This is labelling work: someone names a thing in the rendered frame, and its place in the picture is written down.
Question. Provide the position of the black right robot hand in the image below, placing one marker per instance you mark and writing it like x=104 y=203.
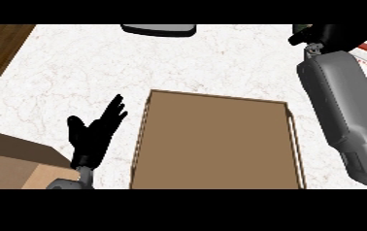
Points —
x=340 y=34

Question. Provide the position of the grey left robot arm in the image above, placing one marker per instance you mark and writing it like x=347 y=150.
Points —
x=72 y=183

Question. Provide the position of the white plate with red rim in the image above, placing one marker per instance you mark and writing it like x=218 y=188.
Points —
x=362 y=55

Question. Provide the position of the brown wooden tray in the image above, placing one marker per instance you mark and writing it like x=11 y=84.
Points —
x=215 y=141

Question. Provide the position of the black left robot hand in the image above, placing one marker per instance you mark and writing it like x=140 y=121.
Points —
x=94 y=138

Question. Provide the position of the grey flat appliance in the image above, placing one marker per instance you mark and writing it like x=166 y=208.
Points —
x=160 y=29

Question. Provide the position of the brown cardboard box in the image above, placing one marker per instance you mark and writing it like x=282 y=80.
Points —
x=29 y=163

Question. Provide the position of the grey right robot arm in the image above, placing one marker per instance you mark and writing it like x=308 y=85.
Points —
x=335 y=99

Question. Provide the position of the dark brown wooden panel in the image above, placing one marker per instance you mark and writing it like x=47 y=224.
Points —
x=13 y=42

